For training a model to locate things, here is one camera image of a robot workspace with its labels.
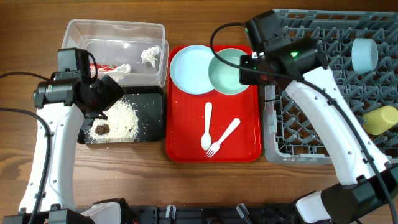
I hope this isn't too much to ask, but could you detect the brown food chunk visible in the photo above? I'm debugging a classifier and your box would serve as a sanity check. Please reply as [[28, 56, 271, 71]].
[[95, 124, 110, 136]]

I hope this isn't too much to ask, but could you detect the green bowl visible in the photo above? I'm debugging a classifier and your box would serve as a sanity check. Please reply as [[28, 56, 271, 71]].
[[208, 48, 249, 95]]

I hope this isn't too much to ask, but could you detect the red snack wrapper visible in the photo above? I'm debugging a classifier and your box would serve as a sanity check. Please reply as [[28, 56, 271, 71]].
[[90, 63, 117, 72]]

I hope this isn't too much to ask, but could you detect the white rice pile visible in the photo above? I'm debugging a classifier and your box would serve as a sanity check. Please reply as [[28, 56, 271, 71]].
[[85, 100, 139, 144]]

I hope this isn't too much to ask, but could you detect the white tissue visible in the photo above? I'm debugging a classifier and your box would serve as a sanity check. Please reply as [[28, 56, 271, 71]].
[[112, 64, 131, 73], [141, 45, 160, 68]]

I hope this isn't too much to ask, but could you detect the light blue bowl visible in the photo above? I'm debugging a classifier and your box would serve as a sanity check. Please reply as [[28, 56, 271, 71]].
[[351, 38, 378, 74]]

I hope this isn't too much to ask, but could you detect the yellow plastic cup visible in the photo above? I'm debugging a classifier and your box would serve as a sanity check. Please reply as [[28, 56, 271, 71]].
[[363, 106, 397, 135]]

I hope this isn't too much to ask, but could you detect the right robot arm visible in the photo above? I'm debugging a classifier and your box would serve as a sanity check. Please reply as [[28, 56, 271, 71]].
[[241, 39, 397, 223]]

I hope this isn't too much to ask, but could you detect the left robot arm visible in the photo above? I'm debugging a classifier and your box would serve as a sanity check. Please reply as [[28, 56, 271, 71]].
[[3, 73, 131, 223]]

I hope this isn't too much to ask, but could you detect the black plastic tray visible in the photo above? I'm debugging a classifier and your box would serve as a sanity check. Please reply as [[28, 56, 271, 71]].
[[78, 86, 165, 145]]

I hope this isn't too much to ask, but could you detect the clear plastic bin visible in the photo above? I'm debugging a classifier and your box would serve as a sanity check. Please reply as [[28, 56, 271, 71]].
[[62, 19, 169, 87]]

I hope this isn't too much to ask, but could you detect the light blue plate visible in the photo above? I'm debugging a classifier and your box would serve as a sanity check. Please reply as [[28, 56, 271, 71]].
[[170, 45, 214, 95]]

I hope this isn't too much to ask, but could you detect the red serving tray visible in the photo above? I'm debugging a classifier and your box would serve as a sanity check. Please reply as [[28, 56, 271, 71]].
[[165, 44, 263, 163]]

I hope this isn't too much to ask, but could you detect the white plastic spoon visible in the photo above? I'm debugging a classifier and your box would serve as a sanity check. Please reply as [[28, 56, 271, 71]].
[[201, 102, 212, 151]]

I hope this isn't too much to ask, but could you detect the white plastic fork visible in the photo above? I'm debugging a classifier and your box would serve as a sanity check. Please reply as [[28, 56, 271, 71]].
[[206, 118, 241, 159]]

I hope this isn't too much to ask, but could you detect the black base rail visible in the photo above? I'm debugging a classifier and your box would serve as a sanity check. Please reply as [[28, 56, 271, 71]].
[[130, 204, 301, 224]]

